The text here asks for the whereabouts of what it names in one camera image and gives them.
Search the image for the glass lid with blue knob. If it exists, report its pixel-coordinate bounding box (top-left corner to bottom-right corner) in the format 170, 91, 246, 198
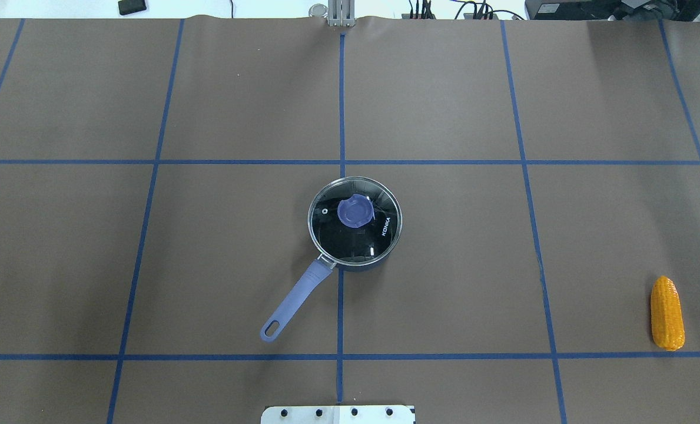
307, 176, 403, 269

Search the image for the yellow corn cob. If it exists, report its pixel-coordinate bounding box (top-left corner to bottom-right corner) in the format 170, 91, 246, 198
649, 276, 686, 352

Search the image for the brown table mat with grid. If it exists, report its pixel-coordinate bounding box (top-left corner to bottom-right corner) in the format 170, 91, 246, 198
0, 16, 700, 423

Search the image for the small black device on table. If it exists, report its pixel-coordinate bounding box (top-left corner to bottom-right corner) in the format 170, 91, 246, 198
117, 0, 147, 16

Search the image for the blue saucepan with handle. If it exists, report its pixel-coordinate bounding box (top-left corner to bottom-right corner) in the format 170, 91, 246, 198
260, 176, 403, 343

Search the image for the aluminium frame post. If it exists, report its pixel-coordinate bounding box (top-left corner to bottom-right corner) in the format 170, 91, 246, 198
326, 0, 357, 27

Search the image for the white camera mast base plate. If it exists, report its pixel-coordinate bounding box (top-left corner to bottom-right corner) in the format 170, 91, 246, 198
260, 405, 416, 423

